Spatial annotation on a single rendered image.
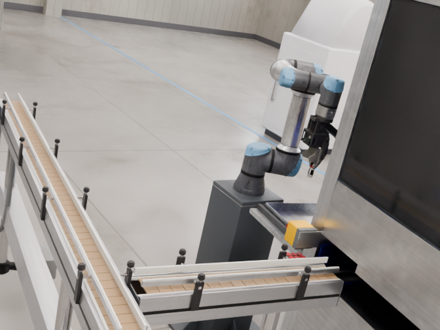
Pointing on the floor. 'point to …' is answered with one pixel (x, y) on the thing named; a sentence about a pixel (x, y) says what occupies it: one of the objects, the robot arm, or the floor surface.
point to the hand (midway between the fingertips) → (314, 165)
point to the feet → (7, 267)
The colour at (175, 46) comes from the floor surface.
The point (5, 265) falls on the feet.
